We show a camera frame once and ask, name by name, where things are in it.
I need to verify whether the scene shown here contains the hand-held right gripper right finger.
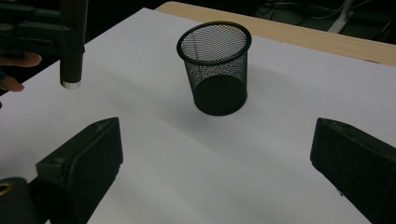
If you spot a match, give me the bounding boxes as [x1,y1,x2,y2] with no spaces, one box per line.
[309,117,396,224]

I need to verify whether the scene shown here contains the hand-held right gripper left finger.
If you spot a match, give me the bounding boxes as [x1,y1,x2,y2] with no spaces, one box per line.
[29,117,124,224]

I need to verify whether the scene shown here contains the black spatula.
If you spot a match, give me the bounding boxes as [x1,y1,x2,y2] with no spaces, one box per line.
[59,0,90,91]

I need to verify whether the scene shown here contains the black mesh pen holder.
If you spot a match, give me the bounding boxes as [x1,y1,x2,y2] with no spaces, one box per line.
[176,21,252,117]

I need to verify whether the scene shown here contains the white table cover sheet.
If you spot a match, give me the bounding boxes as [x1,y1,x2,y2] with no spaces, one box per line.
[0,7,396,224]

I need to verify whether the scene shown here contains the bundle of floor cables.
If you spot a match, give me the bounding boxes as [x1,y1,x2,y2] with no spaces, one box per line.
[255,0,396,29]

